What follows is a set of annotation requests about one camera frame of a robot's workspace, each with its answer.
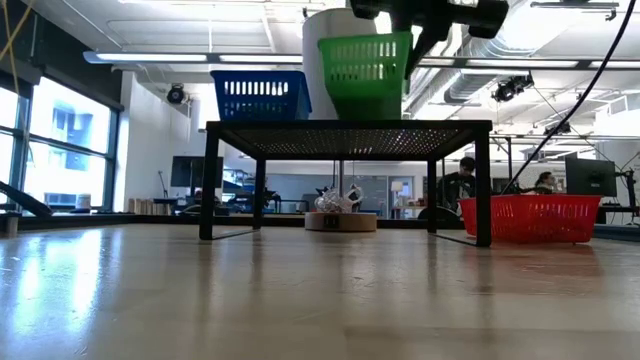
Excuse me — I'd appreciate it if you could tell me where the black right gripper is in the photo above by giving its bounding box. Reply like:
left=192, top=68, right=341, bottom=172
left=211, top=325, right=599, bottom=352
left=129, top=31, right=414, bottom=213
left=349, top=0, right=454, bottom=79

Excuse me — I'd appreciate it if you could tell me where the green plastic basket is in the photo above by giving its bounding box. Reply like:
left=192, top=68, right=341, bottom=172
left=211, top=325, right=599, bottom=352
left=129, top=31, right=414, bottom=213
left=317, top=30, right=414, bottom=122

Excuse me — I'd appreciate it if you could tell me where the black perforated metal riser stand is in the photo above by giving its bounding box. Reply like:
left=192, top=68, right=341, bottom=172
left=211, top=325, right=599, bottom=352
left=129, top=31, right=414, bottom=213
left=198, top=118, right=494, bottom=249

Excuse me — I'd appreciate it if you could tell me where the blue plastic basket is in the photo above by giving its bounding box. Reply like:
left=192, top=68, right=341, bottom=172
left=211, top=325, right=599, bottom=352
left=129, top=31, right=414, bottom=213
left=209, top=69, right=314, bottom=123

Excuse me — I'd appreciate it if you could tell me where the black office chair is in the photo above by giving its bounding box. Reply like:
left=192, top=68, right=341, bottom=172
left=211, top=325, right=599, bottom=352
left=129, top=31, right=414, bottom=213
left=418, top=205, right=462, bottom=230

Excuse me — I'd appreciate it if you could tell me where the black ceiling spotlight cluster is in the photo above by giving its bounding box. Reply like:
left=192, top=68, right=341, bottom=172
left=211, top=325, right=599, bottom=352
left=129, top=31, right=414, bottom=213
left=491, top=73, right=535, bottom=104

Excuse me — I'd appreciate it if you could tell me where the white translucent cylinder container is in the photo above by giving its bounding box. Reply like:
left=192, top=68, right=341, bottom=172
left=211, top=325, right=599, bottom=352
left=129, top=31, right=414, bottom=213
left=301, top=7, right=381, bottom=121

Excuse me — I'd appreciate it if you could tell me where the person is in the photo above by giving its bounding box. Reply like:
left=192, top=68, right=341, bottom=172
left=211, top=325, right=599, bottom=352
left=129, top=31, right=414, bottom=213
left=438, top=155, right=479, bottom=214
left=532, top=171, right=559, bottom=196

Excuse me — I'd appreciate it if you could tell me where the clear crumpled glass ornament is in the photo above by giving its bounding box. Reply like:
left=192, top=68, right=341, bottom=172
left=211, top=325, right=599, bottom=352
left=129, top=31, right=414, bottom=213
left=313, top=183, right=365, bottom=215

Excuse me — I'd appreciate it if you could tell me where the round wooden base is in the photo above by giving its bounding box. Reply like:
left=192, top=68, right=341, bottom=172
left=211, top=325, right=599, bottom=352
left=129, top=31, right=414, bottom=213
left=304, top=211, right=379, bottom=234

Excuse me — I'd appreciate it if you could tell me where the red plastic basket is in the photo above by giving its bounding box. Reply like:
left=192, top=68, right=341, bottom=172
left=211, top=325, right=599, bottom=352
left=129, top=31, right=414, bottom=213
left=458, top=194, right=603, bottom=245

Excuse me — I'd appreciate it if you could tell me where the black computer monitor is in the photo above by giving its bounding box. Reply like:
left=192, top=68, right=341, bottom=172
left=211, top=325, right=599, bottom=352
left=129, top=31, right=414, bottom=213
left=565, top=156, right=618, bottom=198

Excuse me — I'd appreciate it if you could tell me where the dark cluttered workbench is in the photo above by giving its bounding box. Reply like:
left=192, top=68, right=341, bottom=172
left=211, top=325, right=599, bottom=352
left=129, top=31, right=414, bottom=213
left=219, top=169, right=312, bottom=215

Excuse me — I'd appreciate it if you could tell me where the black round ceiling spotlight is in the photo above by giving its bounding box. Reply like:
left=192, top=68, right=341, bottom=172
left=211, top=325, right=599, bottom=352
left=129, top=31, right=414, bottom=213
left=166, top=83, right=187, bottom=105

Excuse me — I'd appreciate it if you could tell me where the long ceiling light bar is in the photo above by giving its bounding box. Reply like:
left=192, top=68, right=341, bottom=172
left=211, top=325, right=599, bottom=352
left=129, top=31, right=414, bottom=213
left=82, top=49, right=640, bottom=70

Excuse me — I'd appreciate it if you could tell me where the wooden boxes row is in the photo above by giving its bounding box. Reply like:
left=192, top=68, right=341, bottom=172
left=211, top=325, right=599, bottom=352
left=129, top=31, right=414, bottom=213
left=127, top=197, right=177, bottom=215

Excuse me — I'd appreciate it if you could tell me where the large dark-framed window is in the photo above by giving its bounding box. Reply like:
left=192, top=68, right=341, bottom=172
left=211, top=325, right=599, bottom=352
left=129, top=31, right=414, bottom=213
left=0, top=74, right=124, bottom=214

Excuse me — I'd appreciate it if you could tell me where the black metal rack frame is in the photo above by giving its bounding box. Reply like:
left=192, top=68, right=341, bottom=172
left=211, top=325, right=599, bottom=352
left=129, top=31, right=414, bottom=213
left=491, top=132, right=515, bottom=197

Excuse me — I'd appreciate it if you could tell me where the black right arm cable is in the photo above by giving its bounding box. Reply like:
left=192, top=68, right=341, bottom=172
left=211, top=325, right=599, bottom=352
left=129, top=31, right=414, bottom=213
left=499, top=0, right=639, bottom=195

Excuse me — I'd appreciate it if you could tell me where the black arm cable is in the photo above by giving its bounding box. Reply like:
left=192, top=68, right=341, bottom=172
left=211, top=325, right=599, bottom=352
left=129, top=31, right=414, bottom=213
left=0, top=179, right=54, bottom=218
left=499, top=0, right=639, bottom=195

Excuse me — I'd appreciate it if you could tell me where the black wall screen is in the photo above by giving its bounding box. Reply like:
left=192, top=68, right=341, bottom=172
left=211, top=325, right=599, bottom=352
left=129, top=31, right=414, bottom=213
left=170, top=155, right=225, bottom=189

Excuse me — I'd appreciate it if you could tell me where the black aluminium table frame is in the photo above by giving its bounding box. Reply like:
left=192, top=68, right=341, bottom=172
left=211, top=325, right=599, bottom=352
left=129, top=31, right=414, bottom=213
left=0, top=212, right=640, bottom=239

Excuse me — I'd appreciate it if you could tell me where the thin yellow cord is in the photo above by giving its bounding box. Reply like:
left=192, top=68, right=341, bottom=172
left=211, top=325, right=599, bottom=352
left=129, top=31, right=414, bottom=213
left=0, top=0, right=34, bottom=94

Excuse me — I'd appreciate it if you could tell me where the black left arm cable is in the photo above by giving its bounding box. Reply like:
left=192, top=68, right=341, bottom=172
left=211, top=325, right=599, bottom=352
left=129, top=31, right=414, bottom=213
left=0, top=179, right=54, bottom=218

